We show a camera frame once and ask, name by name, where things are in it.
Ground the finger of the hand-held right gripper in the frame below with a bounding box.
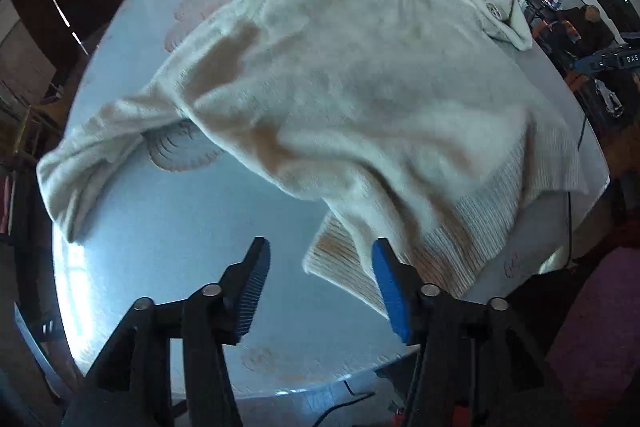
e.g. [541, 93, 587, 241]
[567, 53, 617, 72]

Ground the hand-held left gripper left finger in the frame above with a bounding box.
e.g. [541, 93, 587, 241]
[62, 237, 271, 427]

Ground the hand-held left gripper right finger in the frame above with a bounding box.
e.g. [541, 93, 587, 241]
[371, 237, 576, 427]

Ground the cream knit sweater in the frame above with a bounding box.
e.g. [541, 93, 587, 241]
[36, 0, 588, 320]

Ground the lace patterned tablecloth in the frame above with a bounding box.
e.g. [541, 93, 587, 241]
[145, 0, 526, 373]

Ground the dark equipment with orange frame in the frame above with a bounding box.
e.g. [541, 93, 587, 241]
[532, 4, 615, 80]

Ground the black cable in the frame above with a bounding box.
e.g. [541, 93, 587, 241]
[317, 381, 377, 427]

